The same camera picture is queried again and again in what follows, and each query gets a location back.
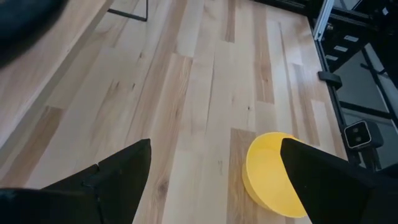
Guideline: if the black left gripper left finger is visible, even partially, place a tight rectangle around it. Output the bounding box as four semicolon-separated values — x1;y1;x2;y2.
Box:
0;138;152;224

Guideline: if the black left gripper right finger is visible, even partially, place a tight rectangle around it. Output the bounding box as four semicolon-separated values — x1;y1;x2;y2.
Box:
280;138;398;224

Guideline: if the yellow mini bowl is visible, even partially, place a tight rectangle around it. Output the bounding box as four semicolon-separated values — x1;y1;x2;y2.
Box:
241;131;308;218

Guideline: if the black table clamp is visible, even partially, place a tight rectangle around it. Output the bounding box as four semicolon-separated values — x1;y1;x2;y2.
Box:
317;70;343;91

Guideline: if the table-level camera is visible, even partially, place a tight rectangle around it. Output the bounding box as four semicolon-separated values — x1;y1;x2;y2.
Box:
343;119;384;151

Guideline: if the silver aluminium rail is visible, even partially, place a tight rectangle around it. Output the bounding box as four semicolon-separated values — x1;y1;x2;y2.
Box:
313;0;335;41

